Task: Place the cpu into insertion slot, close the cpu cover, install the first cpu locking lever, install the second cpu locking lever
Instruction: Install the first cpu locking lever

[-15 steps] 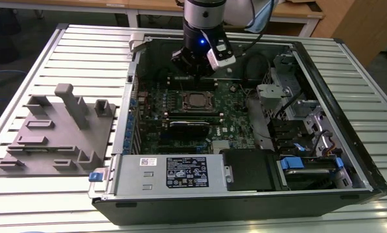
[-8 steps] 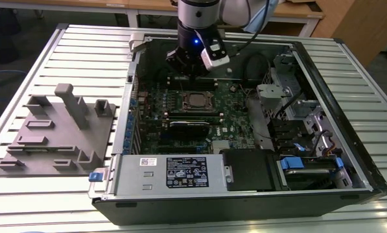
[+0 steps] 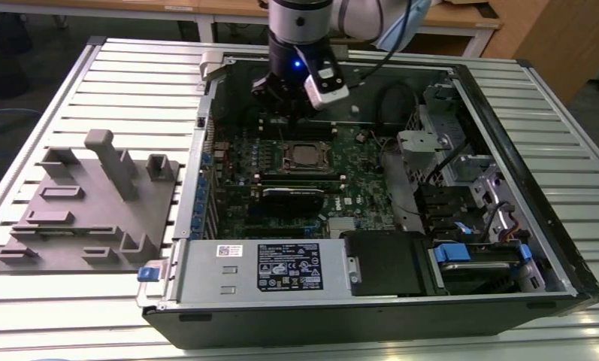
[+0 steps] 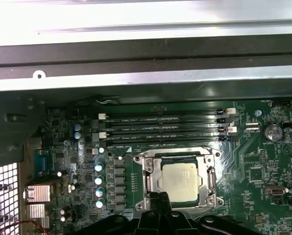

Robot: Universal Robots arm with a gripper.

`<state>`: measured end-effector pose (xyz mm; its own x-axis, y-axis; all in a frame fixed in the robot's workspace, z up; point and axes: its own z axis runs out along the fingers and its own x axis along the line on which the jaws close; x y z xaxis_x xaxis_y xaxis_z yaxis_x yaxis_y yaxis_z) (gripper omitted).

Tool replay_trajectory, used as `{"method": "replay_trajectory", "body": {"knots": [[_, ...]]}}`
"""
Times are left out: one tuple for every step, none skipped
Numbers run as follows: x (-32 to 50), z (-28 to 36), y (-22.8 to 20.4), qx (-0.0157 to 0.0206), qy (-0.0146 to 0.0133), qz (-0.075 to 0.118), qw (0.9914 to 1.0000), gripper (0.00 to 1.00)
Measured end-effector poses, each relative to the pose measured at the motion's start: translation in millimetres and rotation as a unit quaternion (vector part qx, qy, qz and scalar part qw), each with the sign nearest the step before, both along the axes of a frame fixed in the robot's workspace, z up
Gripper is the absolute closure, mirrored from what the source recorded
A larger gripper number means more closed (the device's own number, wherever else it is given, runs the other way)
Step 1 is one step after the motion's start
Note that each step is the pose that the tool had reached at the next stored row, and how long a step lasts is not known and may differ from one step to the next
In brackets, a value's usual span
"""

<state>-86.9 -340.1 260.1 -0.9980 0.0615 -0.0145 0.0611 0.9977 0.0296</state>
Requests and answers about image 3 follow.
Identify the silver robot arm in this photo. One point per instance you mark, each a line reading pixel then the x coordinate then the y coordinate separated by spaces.
pixel 299 22

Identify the CPU socket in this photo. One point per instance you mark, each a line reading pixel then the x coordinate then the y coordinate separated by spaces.
pixel 283 152

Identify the silver coin battery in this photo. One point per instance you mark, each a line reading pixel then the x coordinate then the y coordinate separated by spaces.
pixel 359 136

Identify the perforated metal drive cage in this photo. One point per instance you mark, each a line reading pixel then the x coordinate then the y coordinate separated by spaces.
pixel 450 120

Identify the green motherboard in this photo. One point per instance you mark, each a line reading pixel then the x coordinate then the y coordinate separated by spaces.
pixel 368 188

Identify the black graphics card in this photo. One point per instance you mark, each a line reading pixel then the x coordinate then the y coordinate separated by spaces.
pixel 288 205

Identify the small silver heatsink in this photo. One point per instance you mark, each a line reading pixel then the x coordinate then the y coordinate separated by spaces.
pixel 342 223

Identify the dark office chair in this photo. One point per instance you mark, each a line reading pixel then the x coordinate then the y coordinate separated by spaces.
pixel 3 56

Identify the grey parts rack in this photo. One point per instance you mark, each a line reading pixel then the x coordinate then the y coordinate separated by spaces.
pixel 103 225

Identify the wooden cabinet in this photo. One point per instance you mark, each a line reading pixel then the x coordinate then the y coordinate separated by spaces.
pixel 570 37

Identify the silver power supply unit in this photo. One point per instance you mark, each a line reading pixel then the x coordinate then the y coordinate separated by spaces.
pixel 203 278

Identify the blue plastic latch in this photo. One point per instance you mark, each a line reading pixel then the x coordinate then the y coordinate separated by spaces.
pixel 147 274

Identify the silver hard disk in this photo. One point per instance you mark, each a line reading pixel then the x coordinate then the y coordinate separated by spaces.
pixel 474 266

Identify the blue plastic clip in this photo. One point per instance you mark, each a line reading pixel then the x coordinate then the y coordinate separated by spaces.
pixel 523 252

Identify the black PC case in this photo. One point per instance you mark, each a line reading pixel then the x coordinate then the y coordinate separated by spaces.
pixel 328 327

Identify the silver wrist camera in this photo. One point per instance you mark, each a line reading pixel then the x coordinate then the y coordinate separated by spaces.
pixel 328 92

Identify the silver metal bracket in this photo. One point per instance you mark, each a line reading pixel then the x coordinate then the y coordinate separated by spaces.
pixel 422 141

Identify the wooden desk white frame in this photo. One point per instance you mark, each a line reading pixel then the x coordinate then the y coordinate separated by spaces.
pixel 103 2
pixel 474 19

